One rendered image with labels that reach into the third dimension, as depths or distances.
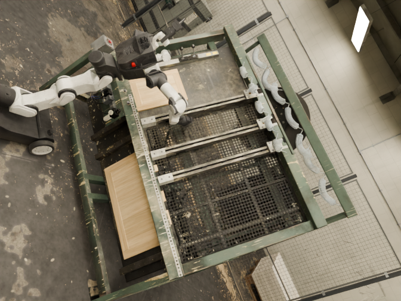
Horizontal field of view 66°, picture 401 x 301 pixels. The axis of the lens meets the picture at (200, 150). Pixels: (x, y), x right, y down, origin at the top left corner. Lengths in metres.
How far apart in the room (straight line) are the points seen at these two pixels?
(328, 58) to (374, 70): 0.99
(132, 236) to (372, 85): 6.21
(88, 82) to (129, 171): 0.91
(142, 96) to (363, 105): 5.61
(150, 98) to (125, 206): 1.03
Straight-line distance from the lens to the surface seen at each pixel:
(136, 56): 2.46
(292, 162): 2.78
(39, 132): 3.00
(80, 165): 3.15
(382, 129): 7.64
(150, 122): 2.79
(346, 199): 3.17
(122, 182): 3.06
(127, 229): 2.98
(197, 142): 2.71
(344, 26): 8.10
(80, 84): 2.70
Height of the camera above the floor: 2.13
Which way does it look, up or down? 19 degrees down
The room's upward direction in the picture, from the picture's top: 63 degrees clockwise
